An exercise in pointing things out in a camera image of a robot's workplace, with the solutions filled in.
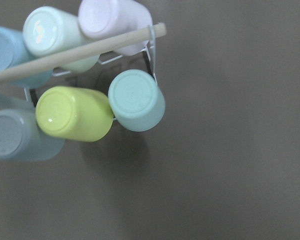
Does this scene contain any white wire cup rack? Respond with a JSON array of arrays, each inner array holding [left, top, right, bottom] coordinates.
[[0, 22, 167, 122]]

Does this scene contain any grey cup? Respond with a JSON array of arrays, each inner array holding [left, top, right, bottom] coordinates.
[[0, 109, 65, 162]]

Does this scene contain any cream cup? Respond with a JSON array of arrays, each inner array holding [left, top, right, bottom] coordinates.
[[22, 5, 101, 74]]

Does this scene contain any blue cup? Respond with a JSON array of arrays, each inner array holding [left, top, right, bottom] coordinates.
[[0, 26, 53, 89]]

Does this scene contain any green cup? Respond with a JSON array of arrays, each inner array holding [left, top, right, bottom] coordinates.
[[108, 69, 166, 132]]

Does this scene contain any pink cup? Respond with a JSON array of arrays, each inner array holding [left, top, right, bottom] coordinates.
[[78, 0, 152, 56]]

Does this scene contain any yellow cup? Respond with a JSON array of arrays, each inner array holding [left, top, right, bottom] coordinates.
[[35, 86, 114, 142]]

